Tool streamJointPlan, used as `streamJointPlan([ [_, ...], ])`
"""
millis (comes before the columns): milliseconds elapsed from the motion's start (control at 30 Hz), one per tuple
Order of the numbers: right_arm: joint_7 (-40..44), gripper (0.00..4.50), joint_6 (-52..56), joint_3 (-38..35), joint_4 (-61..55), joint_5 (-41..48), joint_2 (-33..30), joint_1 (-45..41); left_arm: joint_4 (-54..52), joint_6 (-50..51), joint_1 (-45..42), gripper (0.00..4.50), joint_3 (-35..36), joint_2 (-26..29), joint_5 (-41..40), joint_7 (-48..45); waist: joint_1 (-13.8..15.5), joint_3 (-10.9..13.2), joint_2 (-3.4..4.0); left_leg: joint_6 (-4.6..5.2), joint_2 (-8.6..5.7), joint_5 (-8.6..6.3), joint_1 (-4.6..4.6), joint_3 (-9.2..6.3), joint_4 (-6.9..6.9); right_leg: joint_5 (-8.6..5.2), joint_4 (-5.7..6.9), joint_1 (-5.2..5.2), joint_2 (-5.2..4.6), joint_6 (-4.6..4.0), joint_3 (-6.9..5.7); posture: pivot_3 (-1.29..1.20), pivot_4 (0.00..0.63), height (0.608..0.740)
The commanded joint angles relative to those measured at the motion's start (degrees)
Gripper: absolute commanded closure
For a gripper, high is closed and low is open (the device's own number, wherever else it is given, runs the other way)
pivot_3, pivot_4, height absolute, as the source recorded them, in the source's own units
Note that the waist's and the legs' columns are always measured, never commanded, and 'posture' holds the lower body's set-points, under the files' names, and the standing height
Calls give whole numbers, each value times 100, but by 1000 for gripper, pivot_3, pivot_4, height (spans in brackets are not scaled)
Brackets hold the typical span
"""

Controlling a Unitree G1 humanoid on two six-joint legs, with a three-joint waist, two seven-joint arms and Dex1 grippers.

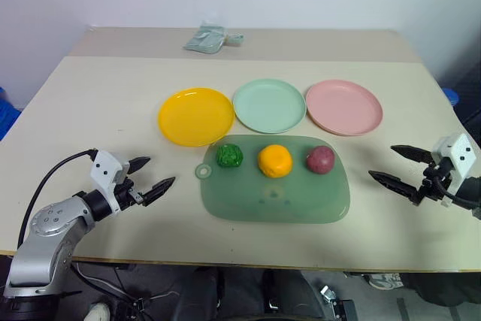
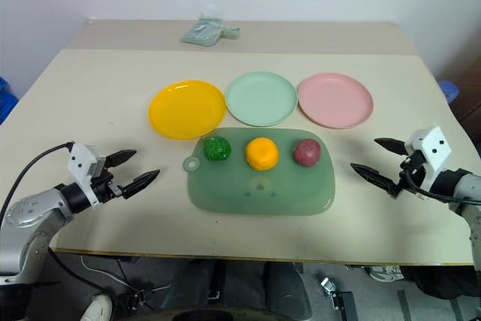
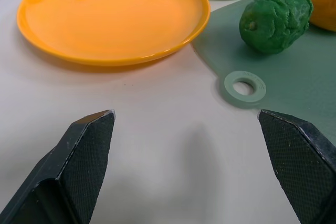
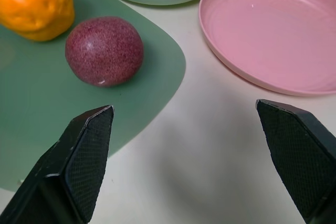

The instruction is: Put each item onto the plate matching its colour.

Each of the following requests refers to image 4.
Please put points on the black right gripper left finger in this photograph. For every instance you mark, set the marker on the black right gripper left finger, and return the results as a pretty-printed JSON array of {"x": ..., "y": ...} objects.
[{"x": 78, "y": 166}]

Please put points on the orange fruit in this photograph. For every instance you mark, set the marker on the orange fruit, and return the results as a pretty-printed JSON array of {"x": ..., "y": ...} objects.
[{"x": 34, "y": 5}]

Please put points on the green tray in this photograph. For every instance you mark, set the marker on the green tray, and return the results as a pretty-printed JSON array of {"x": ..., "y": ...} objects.
[{"x": 39, "y": 90}]

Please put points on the dark red speckled fruit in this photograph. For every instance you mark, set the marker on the dark red speckled fruit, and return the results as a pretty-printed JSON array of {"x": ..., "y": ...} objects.
[{"x": 104, "y": 51}]

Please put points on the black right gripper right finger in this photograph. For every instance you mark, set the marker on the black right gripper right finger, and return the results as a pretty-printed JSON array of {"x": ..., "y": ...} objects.
[{"x": 296, "y": 155}]

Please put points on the pink plate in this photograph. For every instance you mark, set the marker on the pink plate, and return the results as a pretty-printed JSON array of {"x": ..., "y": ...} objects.
[{"x": 270, "y": 35}]

